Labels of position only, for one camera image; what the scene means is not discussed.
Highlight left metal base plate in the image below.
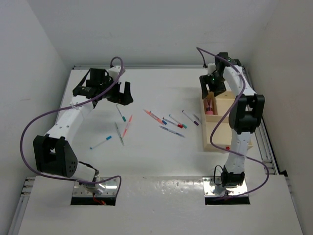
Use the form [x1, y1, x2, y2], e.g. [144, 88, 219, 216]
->
[72, 177, 120, 197]

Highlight beige compartment tray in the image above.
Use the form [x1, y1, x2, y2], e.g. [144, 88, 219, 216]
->
[201, 89, 254, 153]

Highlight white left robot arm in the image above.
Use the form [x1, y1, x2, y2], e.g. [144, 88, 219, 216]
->
[48, 68, 209, 177]

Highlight orange highlighter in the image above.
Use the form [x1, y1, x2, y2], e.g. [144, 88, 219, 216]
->
[122, 115, 133, 138]

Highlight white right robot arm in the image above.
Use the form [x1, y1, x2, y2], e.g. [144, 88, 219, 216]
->
[200, 52, 265, 188]

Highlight aluminium rail back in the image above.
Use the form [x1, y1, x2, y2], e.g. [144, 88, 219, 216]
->
[72, 65, 203, 70]

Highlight aluminium rail left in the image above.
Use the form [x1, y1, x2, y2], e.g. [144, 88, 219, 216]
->
[8, 177, 35, 235]

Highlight clear blue ballpoint pen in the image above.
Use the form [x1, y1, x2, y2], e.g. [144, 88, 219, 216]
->
[159, 126, 185, 138]

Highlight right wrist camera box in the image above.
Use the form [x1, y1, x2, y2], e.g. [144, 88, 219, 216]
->
[206, 63, 216, 75]

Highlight pink eraser roll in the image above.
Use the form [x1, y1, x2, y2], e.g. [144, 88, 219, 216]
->
[203, 98, 217, 115]

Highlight metal base plate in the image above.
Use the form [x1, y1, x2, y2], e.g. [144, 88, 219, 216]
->
[72, 177, 120, 197]
[202, 177, 248, 198]

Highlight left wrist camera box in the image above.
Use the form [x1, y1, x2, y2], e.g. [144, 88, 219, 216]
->
[107, 66, 125, 79]

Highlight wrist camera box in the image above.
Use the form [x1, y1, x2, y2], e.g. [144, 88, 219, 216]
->
[206, 63, 216, 75]
[107, 66, 125, 79]

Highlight orange highlighter pen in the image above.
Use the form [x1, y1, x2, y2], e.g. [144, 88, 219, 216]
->
[143, 109, 167, 125]

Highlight clear green pen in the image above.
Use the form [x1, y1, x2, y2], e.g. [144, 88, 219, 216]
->
[114, 122, 124, 146]

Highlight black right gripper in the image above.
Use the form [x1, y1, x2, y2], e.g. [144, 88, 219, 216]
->
[200, 72, 226, 98]

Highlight purple capped white marker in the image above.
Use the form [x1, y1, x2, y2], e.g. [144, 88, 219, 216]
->
[182, 110, 199, 126]

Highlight red capped white marker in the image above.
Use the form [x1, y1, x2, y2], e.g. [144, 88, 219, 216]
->
[169, 114, 184, 128]

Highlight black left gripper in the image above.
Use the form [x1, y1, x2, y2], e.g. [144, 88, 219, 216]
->
[98, 75, 132, 105]

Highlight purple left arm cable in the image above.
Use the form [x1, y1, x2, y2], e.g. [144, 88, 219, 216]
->
[20, 57, 126, 182]

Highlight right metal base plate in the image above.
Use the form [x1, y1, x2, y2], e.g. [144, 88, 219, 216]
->
[202, 177, 248, 198]

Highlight light blue capped marker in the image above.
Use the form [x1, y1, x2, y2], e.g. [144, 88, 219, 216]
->
[89, 136, 112, 149]

